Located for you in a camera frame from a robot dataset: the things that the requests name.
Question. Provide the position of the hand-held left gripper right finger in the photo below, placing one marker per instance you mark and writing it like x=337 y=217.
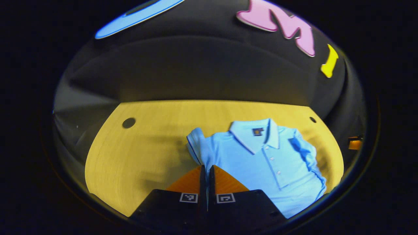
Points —
x=235 y=209

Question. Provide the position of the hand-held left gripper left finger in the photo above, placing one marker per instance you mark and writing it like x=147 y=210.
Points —
x=183 y=209

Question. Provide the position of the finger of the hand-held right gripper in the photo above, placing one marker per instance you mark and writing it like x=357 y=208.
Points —
x=355 y=143

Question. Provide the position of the light blue polo T-shirt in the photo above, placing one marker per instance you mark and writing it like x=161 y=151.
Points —
x=261 y=163

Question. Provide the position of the black backdrop cloth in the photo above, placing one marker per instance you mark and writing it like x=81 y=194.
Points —
x=196 y=65

